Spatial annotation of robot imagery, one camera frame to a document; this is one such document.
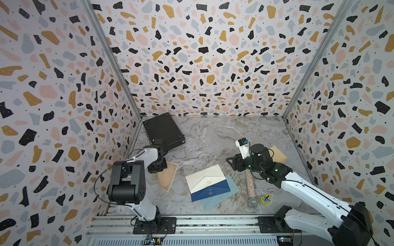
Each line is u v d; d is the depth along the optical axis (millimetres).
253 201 791
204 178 879
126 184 462
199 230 732
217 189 866
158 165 791
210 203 811
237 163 678
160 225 712
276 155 1012
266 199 815
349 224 388
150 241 719
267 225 731
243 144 681
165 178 898
